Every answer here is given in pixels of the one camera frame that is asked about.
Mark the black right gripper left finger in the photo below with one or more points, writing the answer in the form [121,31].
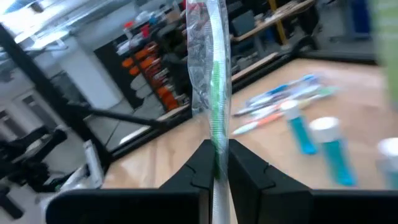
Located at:
[174,205]

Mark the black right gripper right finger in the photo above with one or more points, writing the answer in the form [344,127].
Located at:
[280,205]

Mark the small blue mouthwash bottle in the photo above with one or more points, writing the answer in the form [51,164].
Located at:
[300,137]
[337,161]
[390,174]

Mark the blue white toothbrush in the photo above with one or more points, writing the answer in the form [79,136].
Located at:
[280,89]

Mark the green toothbrushes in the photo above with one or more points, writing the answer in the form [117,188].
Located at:
[217,93]

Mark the green orange toothbrush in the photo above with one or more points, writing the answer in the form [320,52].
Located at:
[328,91]

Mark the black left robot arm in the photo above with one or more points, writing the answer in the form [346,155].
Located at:
[174,71]

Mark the wooden desk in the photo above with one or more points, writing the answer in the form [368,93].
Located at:
[280,14]

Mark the white frame bracket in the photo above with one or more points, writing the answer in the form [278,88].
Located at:
[94,168]

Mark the black aluminium table frame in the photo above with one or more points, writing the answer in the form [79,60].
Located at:
[130,118]

